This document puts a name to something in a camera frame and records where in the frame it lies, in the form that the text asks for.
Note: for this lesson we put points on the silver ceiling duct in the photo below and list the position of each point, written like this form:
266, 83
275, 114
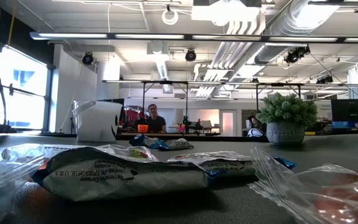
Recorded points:
284, 21

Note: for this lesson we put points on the white plastic bucket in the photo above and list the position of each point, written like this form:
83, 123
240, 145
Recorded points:
98, 124

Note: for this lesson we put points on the orange pumpkin bucket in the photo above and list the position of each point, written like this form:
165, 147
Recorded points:
143, 128

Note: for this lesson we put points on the artificial green potted plant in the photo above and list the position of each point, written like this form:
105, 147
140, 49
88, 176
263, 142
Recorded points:
286, 109

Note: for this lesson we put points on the black monitor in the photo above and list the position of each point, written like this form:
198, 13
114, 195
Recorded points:
351, 112

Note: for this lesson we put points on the black table mat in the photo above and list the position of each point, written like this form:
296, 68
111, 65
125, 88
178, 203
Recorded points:
337, 149

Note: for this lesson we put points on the black tall table frame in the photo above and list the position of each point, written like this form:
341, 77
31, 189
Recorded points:
257, 96
144, 99

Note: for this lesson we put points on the black ceiling spotlight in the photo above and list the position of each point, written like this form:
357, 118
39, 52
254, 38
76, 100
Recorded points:
294, 56
88, 59
190, 55

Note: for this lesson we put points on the person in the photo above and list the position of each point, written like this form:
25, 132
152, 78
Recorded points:
155, 123
253, 122

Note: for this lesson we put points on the clear red gummy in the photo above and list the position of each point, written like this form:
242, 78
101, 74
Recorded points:
337, 199

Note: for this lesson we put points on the long ceiling light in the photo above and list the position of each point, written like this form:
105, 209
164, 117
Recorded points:
306, 39
73, 35

